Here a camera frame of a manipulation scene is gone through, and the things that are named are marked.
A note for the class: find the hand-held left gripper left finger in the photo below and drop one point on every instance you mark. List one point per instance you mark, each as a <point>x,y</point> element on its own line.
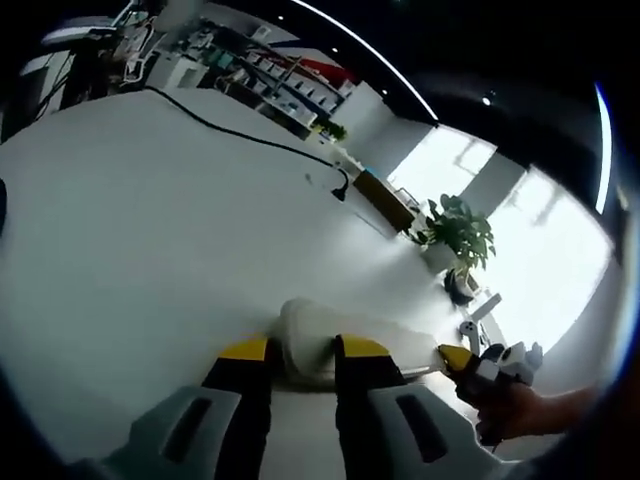
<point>245,400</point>

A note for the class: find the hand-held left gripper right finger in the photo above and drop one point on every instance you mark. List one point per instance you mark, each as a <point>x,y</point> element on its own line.
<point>360,395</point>

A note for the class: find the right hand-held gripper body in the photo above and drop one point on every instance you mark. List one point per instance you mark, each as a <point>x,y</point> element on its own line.
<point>515,357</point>

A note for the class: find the beige cutlery case lid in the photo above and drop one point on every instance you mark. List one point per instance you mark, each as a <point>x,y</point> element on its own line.
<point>310,325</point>

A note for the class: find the person's right hand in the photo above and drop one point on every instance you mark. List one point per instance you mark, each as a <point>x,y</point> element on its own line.
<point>505,410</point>

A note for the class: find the white handheld controller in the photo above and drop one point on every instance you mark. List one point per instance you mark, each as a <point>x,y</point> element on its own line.
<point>469,332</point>

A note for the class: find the white rectangular carton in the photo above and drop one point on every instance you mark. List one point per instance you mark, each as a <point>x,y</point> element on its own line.
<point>485,307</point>

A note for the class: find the large bright window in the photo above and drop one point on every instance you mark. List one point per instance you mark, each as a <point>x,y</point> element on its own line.
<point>440,165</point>
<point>550,260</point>

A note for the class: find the potted green plant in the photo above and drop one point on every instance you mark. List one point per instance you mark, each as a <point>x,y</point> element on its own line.
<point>465,235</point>

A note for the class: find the brown cardboard box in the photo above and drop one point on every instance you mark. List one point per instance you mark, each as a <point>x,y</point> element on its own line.
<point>385,202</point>

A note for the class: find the small green plant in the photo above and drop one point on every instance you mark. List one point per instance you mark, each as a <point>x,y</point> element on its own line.
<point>334,131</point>

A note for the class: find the shelves with white bins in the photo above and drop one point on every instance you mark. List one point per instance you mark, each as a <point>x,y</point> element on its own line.
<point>280,75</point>

